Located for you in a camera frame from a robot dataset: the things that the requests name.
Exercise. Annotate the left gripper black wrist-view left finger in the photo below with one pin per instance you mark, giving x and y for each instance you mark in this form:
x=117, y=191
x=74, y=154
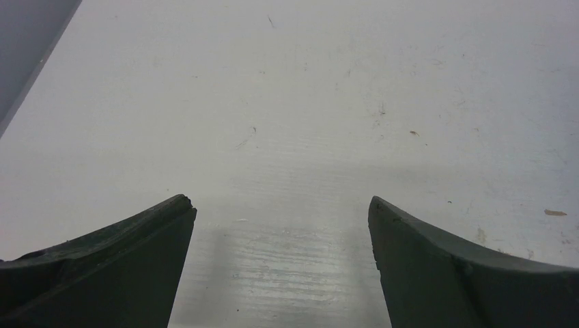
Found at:
x=123, y=275

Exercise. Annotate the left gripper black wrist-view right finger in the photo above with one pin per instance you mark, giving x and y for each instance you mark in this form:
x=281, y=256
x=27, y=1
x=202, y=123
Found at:
x=433, y=278

